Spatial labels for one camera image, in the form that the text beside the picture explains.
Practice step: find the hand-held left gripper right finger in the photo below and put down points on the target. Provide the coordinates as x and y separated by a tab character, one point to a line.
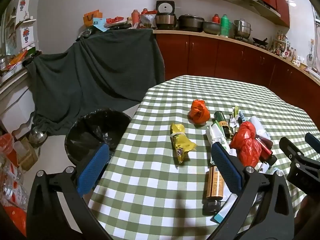
226	167

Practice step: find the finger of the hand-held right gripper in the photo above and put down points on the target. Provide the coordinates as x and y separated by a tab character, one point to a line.
303	170
313	141

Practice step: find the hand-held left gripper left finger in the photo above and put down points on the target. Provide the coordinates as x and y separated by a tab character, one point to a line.
92	170

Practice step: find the brown bottle orange label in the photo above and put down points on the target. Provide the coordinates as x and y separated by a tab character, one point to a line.
214	185

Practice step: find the red plastic bag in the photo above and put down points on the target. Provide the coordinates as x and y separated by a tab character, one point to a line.
246	145

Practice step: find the white paper scrap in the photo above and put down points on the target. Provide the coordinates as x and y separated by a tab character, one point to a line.
271	170

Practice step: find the black trash bin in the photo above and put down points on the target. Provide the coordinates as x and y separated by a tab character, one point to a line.
85	135

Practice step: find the dark red small bottle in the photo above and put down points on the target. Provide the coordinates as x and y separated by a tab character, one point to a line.
265	150

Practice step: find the white teal tube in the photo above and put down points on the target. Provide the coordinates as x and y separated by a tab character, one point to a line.
225	210

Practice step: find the green bottle gold label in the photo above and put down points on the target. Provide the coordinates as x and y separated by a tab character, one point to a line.
221	122

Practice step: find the green white wrapper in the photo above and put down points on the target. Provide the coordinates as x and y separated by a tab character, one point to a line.
235	117

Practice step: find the yellow wrapper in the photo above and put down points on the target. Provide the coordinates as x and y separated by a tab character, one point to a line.
181	142

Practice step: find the white plastic packet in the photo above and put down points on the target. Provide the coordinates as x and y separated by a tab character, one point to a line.
261	127

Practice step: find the orange plastic bag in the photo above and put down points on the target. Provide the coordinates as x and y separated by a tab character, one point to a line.
17	221
198	112

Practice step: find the steel kettle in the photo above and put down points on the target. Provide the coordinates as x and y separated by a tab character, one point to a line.
37	136

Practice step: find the green checked tablecloth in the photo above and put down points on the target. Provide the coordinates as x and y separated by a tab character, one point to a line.
155	187

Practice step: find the cardboard box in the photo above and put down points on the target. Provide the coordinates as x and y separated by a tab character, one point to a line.
27	155

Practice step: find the clear plastic bottle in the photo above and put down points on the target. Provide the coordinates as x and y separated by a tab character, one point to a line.
10	170
15	195

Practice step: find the clear bag red contents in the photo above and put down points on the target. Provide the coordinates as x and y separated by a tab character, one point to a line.
6	143

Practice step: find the flat orange plastic bag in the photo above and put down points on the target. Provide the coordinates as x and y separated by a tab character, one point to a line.
17	221

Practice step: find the dark green cloth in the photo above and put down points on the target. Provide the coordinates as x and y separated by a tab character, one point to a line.
100	75

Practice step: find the row of seasoning bottles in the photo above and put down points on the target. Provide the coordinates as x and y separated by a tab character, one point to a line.
282	46

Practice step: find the white cabinet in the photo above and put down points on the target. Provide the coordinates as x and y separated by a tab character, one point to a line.
15	105

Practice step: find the red lower cabinets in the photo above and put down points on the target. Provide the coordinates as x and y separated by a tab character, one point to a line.
225	57

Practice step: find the black wok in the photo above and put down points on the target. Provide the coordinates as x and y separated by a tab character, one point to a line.
260	42

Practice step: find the window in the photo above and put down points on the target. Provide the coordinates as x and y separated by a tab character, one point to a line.
317	25

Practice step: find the steel steamer pot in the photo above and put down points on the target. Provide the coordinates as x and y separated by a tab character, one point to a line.
242	30

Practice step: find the steel basin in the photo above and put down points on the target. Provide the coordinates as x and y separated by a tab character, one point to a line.
6	64

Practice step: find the black round gadget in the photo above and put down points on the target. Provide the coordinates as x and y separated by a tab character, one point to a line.
85	33

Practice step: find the steel bowl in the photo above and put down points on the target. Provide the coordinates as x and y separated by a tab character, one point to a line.
211	27

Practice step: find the green plastic jug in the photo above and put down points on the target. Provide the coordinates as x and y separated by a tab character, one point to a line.
225	26

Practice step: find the teal box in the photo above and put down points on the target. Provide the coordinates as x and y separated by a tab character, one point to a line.
99	24

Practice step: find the black cooking pot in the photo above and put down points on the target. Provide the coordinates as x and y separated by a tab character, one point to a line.
190	23

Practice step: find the flower vase picture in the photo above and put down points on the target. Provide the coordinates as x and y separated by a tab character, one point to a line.
27	36
24	2

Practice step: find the red packet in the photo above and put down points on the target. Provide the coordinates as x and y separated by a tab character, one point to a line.
115	20

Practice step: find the orange paper bag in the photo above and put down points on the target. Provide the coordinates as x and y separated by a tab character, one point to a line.
91	17

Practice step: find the range hood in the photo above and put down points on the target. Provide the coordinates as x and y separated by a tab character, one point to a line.
250	1

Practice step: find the orange thermos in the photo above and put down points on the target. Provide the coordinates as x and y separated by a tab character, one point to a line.
136	18
145	11

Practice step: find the printed snack bag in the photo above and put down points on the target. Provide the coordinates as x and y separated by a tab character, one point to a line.
148	21

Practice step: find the rice cooker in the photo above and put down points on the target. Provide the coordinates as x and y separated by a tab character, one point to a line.
165	17

